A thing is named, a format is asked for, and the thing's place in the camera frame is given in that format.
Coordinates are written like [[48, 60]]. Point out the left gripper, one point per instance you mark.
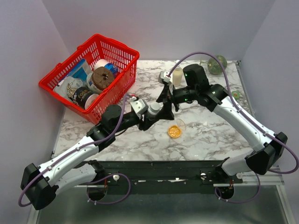
[[144, 125]]

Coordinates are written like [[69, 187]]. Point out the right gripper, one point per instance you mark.
[[167, 110]]

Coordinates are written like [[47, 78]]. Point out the small pill bottle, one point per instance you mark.
[[153, 110]]

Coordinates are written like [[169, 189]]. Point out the clear dish lid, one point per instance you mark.
[[181, 124]]

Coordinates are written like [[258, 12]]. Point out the orange pill dish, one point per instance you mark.
[[174, 131]]

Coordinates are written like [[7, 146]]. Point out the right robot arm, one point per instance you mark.
[[266, 145]]

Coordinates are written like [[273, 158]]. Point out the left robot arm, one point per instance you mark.
[[41, 184]]

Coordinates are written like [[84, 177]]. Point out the beige soap pump bottle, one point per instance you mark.
[[177, 76]]

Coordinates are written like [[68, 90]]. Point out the green melon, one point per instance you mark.
[[214, 67]]

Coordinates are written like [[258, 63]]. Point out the brown round cork block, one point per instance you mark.
[[102, 78]]

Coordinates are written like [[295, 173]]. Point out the white printed cup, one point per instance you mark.
[[90, 85]]

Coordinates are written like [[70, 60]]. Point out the black face cream tub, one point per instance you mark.
[[84, 97]]

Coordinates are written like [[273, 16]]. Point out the green cylinder bottle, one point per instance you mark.
[[236, 94]]

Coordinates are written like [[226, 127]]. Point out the white blue tissue roll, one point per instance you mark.
[[108, 65]]

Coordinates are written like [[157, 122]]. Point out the blue white packet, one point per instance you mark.
[[81, 70]]

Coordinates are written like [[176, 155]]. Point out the red plastic shopping basket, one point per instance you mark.
[[93, 49]]

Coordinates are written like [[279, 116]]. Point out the silver cartoon snack bag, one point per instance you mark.
[[68, 86]]

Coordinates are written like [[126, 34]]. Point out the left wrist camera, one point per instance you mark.
[[138, 105]]

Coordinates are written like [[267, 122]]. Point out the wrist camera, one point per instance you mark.
[[164, 78], [138, 105]]

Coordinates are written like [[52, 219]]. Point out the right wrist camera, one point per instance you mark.
[[164, 78]]

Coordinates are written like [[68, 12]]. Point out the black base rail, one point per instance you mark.
[[148, 177]]

